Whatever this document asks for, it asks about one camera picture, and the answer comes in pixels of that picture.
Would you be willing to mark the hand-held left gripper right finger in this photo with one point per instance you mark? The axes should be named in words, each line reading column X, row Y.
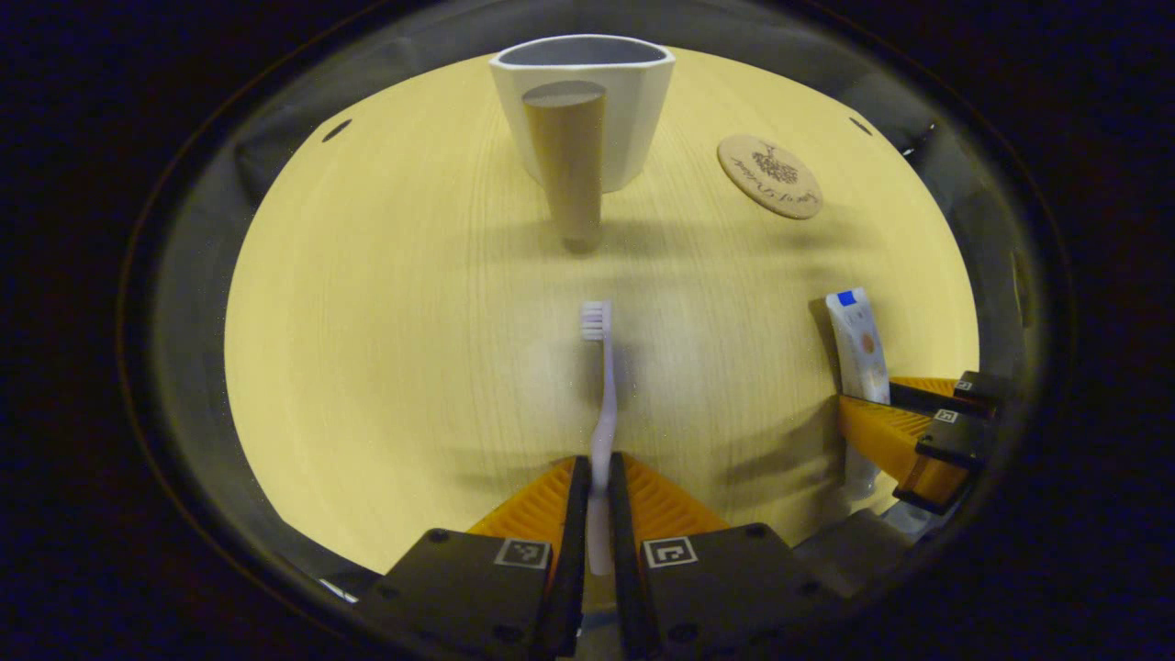
column 626, row 569

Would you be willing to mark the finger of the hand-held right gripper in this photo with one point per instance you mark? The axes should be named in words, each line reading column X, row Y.
column 955, row 445
column 978, row 390

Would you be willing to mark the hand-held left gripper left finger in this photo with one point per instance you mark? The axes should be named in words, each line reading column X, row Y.
column 575, row 551

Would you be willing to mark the white toothpaste tube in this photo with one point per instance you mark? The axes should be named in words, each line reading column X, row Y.
column 863, row 349

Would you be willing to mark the pink toothbrush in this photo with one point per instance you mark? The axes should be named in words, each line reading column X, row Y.
column 604, row 431

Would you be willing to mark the round wooden coaster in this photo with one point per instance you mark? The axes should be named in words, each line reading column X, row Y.
column 771, row 179

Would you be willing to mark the light wooden desktop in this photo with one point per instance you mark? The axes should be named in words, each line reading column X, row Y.
column 386, row 367

